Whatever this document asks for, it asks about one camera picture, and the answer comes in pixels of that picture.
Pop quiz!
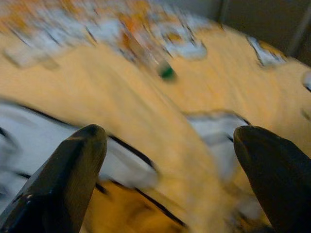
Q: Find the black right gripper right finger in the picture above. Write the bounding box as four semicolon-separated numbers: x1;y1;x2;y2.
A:
233;125;311;233

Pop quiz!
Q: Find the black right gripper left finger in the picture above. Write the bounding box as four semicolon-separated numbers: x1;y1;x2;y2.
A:
0;124;108;233

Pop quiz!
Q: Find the yellow printed blanket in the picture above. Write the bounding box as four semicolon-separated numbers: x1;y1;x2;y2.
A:
0;0;311;233

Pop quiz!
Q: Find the clear bottle with green cap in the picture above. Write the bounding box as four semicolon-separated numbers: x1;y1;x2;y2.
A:
121;24;178;82

